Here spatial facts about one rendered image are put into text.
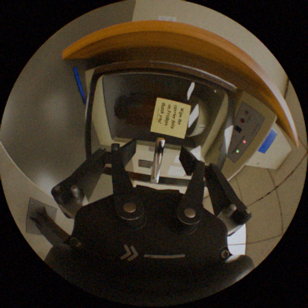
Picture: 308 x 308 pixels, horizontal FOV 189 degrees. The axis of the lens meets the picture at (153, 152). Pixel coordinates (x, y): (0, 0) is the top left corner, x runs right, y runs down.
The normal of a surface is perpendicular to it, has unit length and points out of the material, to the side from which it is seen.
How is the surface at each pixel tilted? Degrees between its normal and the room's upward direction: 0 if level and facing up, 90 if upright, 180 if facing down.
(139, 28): 90
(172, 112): 90
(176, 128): 90
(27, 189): 0
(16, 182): 0
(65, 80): 0
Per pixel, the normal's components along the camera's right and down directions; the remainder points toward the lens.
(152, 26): -0.12, 0.71
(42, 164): 0.99, 0.14
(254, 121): -0.78, 0.40
